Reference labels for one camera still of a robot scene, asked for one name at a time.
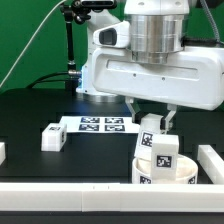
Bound white front fence rail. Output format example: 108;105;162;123
0;183;224;212

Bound white block at left edge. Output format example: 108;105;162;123
0;142;6;165

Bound black camera stand pole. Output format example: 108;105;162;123
59;0;118;92

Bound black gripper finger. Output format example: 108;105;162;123
160;104;177;134
125;97;145;124

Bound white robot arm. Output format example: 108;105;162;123
79;0;224;132

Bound white round stool seat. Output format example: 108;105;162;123
132;155;198;184

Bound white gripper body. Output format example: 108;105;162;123
92;21;224;110

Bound paper sheet with tags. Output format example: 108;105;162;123
60;116;139;133

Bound white cable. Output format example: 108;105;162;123
0;0;68;89

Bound black cables on table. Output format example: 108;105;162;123
25;71;78;90

